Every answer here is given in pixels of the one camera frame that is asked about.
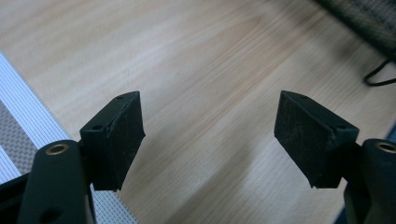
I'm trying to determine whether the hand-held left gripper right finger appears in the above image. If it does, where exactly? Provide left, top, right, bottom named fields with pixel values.
left=274, top=90, right=361, bottom=189

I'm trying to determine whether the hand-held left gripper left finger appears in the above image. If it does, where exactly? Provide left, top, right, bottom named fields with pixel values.
left=78, top=91, right=147, bottom=192

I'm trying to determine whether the dark woven cloth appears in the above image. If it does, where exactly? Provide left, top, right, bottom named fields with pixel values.
left=314, top=0, right=396, bottom=60

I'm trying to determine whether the black cable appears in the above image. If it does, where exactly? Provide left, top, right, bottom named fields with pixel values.
left=362, top=57, right=396, bottom=88

